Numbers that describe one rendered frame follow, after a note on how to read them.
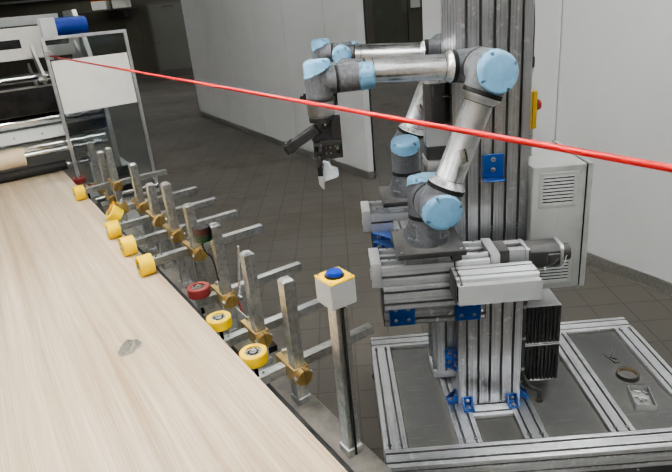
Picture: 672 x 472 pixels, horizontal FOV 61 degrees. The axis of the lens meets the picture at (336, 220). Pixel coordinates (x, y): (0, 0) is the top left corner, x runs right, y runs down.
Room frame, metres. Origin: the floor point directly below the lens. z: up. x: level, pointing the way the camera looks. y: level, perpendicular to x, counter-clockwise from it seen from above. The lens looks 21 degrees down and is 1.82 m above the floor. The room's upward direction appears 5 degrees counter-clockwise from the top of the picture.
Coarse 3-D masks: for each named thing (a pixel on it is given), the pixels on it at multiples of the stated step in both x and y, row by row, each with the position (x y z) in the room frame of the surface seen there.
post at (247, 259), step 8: (240, 256) 1.61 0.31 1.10; (248, 256) 1.60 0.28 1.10; (248, 264) 1.60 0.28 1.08; (248, 272) 1.59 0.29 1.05; (256, 272) 1.61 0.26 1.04; (248, 280) 1.59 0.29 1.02; (256, 280) 1.61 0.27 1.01; (248, 288) 1.59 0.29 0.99; (256, 288) 1.60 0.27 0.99; (248, 296) 1.60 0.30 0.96; (256, 296) 1.60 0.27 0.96; (248, 304) 1.61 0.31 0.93; (256, 304) 1.60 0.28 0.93; (256, 312) 1.60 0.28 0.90; (256, 320) 1.60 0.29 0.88; (256, 328) 1.59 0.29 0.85; (264, 328) 1.61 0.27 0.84
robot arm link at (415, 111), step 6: (420, 84) 2.34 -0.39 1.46; (420, 90) 2.34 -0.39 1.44; (414, 96) 2.36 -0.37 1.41; (420, 96) 2.33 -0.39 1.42; (414, 102) 2.34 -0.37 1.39; (420, 102) 2.33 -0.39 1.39; (414, 108) 2.34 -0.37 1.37; (420, 108) 2.33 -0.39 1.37; (408, 114) 2.36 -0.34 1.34; (414, 114) 2.33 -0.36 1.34; (420, 114) 2.33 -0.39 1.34; (402, 126) 2.35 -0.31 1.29; (408, 126) 2.34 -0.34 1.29; (414, 126) 2.33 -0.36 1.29; (420, 126) 2.34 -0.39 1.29; (396, 132) 2.37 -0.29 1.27; (402, 132) 2.33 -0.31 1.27; (408, 132) 2.32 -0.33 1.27; (414, 132) 2.32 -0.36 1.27; (420, 132) 2.33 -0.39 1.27; (420, 138) 2.33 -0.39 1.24; (420, 144) 2.35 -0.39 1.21
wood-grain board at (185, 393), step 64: (0, 192) 3.33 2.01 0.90; (64, 192) 3.20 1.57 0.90; (0, 256) 2.29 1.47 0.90; (64, 256) 2.23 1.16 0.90; (128, 256) 2.16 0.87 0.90; (0, 320) 1.71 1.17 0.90; (64, 320) 1.67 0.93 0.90; (128, 320) 1.63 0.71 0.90; (192, 320) 1.59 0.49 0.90; (0, 384) 1.34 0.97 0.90; (64, 384) 1.31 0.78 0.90; (128, 384) 1.28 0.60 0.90; (192, 384) 1.26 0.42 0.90; (256, 384) 1.23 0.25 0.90; (0, 448) 1.08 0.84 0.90; (64, 448) 1.06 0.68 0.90; (128, 448) 1.04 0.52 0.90; (192, 448) 1.02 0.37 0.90; (256, 448) 1.00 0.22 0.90; (320, 448) 0.98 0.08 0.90
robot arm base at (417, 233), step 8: (408, 216) 1.75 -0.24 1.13; (408, 224) 1.73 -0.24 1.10; (416, 224) 1.70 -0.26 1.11; (424, 224) 1.69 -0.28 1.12; (408, 232) 1.72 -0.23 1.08; (416, 232) 1.70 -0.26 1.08; (424, 232) 1.68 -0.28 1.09; (432, 232) 1.68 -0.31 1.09; (440, 232) 1.69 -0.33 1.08; (448, 232) 1.72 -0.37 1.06; (408, 240) 1.71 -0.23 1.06; (416, 240) 1.69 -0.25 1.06; (424, 240) 1.68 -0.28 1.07; (432, 240) 1.67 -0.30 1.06; (440, 240) 1.68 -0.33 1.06; (448, 240) 1.71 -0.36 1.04
